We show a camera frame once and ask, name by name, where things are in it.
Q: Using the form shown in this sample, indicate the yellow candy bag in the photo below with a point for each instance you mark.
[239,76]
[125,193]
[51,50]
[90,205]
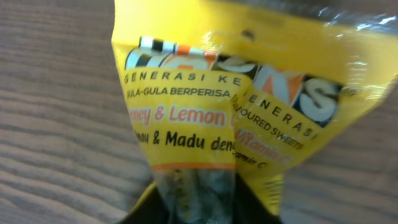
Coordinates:
[254,88]

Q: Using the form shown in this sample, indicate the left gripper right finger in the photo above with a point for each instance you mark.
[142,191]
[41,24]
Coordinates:
[248,209]

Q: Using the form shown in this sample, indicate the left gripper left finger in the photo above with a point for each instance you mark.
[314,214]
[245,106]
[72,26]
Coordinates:
[149,209]

